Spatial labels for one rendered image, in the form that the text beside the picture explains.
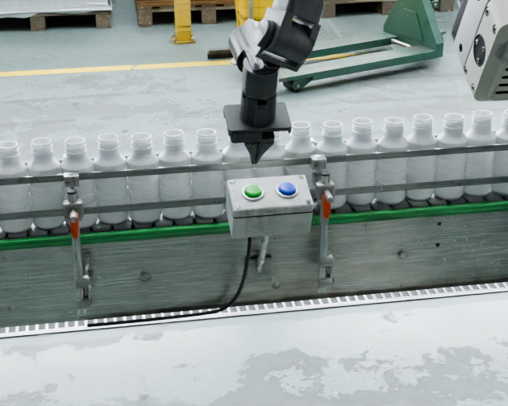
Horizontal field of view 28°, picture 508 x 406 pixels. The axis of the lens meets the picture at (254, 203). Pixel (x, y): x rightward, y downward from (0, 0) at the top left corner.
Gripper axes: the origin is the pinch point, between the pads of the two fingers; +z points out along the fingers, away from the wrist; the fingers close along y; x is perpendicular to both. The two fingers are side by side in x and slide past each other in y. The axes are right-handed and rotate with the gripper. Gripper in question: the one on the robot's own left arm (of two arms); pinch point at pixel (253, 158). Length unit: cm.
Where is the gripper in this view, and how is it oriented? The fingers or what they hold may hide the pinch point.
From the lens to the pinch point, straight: 168.4
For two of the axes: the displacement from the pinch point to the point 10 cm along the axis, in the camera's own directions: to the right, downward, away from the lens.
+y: -9.9, 0.7, -1.6
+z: -0.6, 7.1, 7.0
